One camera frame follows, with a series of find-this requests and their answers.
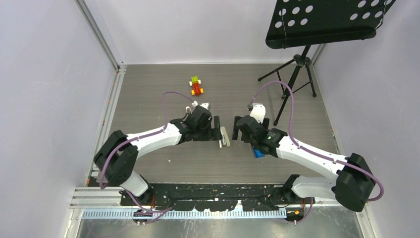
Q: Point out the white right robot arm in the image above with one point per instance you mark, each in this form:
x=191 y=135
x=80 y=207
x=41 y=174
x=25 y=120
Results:
x=348 y=180

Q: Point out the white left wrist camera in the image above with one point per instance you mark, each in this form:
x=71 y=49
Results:
x=198 y=109

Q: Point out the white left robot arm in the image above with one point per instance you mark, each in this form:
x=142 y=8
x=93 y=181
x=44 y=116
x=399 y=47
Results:
x=117 y=156

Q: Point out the blue green white brick block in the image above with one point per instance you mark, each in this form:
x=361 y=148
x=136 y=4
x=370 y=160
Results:
x=258 y=154

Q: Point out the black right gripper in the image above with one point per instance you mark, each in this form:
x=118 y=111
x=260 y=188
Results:
x=236 y=129

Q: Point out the red green toy brick car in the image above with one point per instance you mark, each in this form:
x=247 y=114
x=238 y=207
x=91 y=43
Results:
x=195 y=83

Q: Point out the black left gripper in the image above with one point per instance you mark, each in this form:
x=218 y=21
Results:
x=212 y=134

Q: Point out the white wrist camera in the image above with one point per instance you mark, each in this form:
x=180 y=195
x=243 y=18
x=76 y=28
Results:
x=257 y=111
x=198 y=109

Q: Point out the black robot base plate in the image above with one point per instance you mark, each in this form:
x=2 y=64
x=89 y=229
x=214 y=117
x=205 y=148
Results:
x=215 y=197

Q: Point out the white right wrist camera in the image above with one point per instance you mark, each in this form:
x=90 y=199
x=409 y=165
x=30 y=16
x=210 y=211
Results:
x=257 y=111

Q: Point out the black music stand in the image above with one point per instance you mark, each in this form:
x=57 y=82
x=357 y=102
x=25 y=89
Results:
x=297 y=23

